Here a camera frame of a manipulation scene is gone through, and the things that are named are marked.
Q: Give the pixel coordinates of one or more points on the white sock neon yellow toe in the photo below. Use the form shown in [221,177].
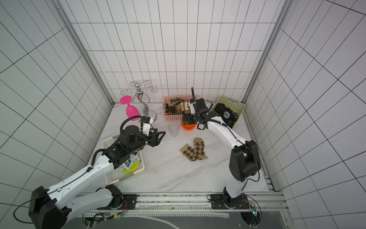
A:
[131,165]

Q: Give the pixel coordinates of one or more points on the pink perforated plastic basket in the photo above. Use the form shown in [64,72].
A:
[175,117]

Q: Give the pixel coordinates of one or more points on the chrome glass holder stand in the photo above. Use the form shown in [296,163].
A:
[138,92]

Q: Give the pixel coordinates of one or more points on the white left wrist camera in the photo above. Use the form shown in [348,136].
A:
[146,124]

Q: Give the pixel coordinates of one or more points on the clear plastic cup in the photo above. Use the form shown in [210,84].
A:
[174,128]

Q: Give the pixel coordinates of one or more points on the pink plastic wine glass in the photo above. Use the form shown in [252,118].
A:
[131,110]

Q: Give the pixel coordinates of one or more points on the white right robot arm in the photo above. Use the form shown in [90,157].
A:
[244,161]

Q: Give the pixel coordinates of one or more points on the white perforated plastic basket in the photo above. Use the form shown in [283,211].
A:
[118,176]

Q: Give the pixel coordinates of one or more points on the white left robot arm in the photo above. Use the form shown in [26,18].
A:
[53,207]

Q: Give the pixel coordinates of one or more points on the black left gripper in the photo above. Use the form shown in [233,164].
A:
[155,142]

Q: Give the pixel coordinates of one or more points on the tan brown argyle sock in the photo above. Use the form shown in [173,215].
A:
[195,153]

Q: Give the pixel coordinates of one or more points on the brown tan knit sock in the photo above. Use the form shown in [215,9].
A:
[171,105]

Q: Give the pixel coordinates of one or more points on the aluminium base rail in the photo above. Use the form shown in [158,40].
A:
[192,204]

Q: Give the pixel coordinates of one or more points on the orange plastic bowl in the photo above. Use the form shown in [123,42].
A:
[188,127]

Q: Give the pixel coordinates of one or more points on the green perforated plastic basket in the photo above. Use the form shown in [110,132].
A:
[234,105]

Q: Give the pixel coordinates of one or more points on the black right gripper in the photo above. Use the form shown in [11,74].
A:
[198,115]

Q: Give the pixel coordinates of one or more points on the black sock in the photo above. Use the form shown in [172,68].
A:
[228,116]

